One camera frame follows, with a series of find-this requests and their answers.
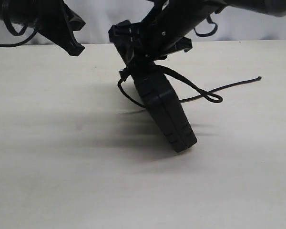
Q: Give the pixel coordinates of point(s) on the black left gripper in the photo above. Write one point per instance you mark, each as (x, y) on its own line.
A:
(58, 24)

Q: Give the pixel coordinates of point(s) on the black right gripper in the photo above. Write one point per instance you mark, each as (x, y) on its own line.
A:
(134, 42)

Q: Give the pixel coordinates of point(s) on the black plastic case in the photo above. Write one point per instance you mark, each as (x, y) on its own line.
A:
(155, 91)

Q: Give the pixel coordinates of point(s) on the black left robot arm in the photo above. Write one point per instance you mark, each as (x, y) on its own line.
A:
(18, 16)

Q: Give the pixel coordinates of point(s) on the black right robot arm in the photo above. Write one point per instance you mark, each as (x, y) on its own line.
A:
(181, 16)

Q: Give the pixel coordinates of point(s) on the white curtain backdrop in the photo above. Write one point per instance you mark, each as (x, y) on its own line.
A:
(234, 24)

